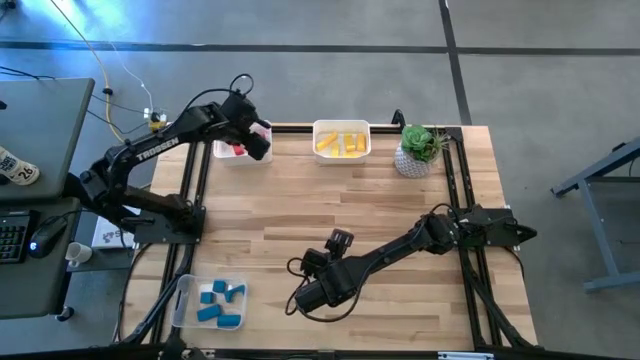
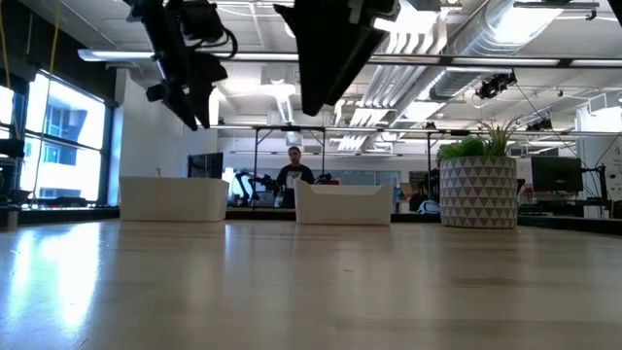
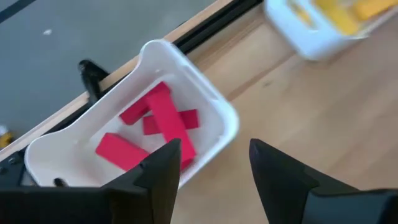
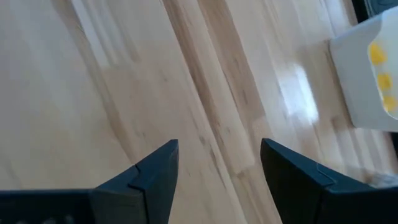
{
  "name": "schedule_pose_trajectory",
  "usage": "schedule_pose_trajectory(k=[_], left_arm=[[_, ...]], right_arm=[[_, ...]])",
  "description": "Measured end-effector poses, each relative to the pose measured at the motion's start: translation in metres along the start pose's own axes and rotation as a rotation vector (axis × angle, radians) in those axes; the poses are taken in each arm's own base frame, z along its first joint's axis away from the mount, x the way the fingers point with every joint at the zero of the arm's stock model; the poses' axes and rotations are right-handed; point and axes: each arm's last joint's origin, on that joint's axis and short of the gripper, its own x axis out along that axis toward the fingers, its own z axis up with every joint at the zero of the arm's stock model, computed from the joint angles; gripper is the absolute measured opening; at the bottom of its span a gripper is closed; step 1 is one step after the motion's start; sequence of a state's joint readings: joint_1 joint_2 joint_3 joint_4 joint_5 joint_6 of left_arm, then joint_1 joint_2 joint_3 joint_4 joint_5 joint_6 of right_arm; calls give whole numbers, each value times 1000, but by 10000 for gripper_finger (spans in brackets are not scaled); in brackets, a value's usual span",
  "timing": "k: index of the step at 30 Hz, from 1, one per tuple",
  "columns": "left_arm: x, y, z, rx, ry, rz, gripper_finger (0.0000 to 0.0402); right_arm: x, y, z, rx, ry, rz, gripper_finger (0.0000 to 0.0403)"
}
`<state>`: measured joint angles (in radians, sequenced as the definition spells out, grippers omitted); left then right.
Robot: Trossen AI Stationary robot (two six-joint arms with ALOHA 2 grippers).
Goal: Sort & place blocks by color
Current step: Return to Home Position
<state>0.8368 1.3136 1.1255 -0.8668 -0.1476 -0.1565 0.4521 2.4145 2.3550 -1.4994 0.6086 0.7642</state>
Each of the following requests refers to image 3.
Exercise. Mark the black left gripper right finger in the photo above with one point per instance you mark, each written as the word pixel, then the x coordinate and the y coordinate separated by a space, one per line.
pixel 286 193

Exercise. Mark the long red block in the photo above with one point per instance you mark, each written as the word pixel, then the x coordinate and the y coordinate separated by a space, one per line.
pixel 168 124
pixel 133 113

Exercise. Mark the yellow rectangular block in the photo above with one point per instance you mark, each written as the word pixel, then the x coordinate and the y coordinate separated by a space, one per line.
pixel 373 7

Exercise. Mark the white plastic bin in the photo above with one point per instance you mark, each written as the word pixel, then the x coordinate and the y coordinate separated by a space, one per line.
pixel 77 146
pixel 311 43

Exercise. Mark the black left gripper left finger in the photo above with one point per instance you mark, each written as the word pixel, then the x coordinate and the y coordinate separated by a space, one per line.
pixel 149 193

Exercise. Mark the red rectangular block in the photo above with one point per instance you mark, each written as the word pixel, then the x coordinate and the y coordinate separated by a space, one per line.
pixel 189 119
pixel 119 151

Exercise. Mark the black table clamp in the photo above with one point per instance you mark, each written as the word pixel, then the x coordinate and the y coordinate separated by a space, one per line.
pixel 91 77

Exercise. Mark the small white floor scrap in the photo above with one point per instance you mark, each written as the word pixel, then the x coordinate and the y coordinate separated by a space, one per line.
pixel 47 31

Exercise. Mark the long yellow block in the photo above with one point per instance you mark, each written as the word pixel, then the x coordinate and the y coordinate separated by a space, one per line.
pixel 342 21

